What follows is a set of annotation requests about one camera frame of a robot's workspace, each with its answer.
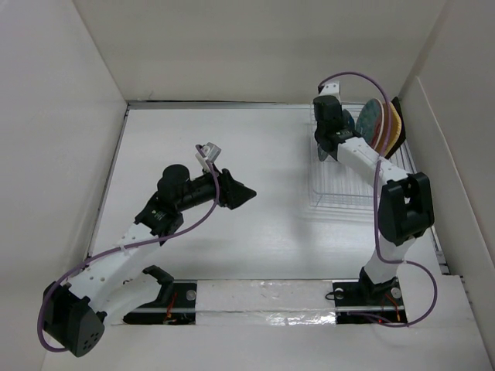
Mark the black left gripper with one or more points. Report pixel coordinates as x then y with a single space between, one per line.
239 192

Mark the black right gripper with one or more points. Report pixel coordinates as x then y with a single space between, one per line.
342 114

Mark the teal round glass plate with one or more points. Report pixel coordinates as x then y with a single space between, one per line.
321 152

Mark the red teal floral plate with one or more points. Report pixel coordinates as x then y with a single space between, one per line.
370 122

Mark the orange woven square plate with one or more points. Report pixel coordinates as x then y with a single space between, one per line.
387 128

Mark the black yellow square plate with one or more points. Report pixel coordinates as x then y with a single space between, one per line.
398 131

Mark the dark blue leaf plate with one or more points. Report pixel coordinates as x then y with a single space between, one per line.
353 124

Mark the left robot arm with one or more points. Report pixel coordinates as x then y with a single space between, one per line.
104 288

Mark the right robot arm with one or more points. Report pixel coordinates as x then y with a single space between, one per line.
403 208

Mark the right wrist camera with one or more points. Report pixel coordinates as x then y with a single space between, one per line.
331 88

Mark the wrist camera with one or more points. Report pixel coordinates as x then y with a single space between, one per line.
331 88
207 153

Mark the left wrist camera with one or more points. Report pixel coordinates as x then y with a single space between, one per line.
207 153

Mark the white wire dish rack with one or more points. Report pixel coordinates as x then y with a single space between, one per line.
334 185

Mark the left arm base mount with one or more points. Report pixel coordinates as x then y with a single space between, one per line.
178 309

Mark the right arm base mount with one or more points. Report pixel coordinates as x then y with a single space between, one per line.
353 307

